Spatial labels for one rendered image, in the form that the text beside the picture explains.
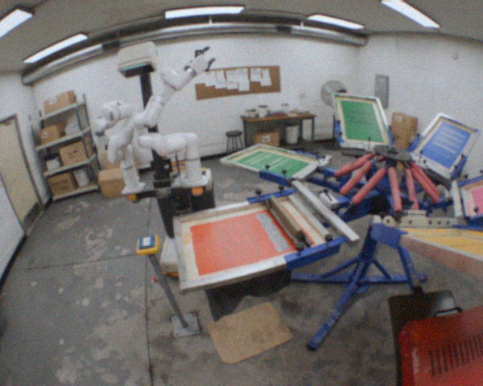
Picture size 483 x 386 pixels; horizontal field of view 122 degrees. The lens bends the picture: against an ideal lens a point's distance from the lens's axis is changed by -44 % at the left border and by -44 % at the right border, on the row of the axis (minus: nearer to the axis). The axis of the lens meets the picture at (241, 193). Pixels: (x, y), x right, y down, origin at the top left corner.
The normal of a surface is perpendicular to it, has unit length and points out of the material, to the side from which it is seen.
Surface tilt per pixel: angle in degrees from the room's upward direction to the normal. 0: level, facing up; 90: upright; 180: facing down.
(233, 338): 0
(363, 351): 0
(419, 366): 0
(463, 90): 90
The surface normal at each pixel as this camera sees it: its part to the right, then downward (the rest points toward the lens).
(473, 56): -0.96, 0.19
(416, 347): -0.07, -0.87
